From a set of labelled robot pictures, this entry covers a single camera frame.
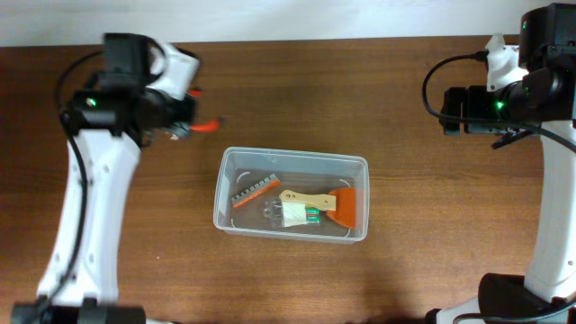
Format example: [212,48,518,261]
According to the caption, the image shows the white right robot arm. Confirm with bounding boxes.
[421,3,575,324]

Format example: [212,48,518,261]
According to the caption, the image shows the orange socket bit rail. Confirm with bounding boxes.
[230,174,281,208]

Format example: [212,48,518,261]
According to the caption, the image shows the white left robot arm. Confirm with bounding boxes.
[10,33,201,323]

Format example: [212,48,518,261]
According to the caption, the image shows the orange scraper with wooden handle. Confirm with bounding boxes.
[279,187,356,230]

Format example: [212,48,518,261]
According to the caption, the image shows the orange handled cutting pliers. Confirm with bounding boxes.
[166,87,224,140]

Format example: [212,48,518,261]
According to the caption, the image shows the clear plastic container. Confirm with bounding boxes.
[213,147,370,244]

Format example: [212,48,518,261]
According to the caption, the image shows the clear case of screwdrivers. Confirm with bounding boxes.
[263,200,321,229]

